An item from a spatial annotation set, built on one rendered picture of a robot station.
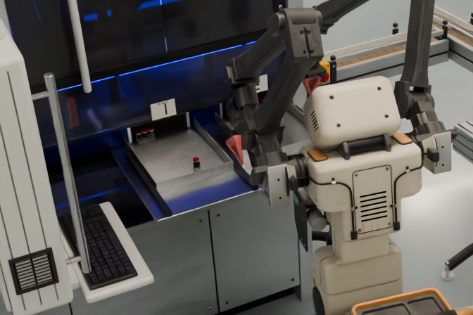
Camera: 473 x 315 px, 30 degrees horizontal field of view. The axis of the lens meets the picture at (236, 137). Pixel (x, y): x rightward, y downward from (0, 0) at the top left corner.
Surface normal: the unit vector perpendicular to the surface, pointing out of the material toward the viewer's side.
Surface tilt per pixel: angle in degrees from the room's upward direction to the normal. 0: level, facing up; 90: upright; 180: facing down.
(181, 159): 0
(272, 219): 90
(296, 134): 0
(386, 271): 82
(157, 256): 90
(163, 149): 0
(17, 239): 90
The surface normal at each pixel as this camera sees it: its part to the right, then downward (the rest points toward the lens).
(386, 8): -0.07, -0.86
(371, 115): 0.13, -0.24
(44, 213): 0.40, 0.43
